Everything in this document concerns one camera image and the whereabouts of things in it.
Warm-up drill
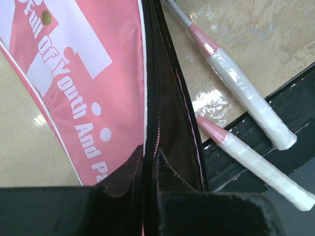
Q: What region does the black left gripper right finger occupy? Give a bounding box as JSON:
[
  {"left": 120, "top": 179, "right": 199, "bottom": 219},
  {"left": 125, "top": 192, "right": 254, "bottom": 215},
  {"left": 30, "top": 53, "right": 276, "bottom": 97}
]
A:
[{"left": 149, "top": 147, "right": 315, "bottom": 236}]

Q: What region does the pink badminton racket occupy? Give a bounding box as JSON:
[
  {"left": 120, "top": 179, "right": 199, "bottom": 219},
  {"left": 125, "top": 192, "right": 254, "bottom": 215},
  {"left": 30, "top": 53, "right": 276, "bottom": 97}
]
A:
[
  {"left": 195, "top": 114, "right": 315, "bottom": 211},
  {"left": 167, "top": 0, "right": 297, "bottom": 150}
]

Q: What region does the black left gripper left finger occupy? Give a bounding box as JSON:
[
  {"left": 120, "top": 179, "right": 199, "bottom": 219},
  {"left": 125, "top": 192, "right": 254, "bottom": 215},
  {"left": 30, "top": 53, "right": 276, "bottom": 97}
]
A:
[{"left": 0, "top": 144, "right": 145, "bottom": 236}]

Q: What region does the pink sport racket bag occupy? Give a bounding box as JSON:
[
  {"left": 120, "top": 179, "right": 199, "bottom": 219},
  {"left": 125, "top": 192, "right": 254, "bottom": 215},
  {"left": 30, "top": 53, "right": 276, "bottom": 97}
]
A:
[{"left": 0, "top": 0, "right": 212, "bottom": 195}]

